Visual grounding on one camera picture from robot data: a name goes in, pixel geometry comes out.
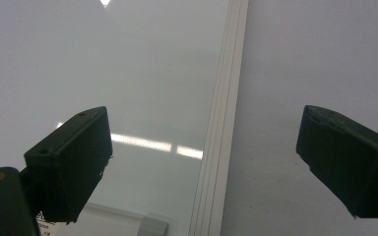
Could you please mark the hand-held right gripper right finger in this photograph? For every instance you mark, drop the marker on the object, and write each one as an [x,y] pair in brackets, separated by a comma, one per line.
[347,164]

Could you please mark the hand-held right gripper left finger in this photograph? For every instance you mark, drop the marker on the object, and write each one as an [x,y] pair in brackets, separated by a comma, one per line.
[75,164]

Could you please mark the white whiteboard with metal frame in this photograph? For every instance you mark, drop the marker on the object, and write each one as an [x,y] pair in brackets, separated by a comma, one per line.
[144,82]

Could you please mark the white table cover board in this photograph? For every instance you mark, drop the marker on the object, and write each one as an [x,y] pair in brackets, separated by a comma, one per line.
[308,49]

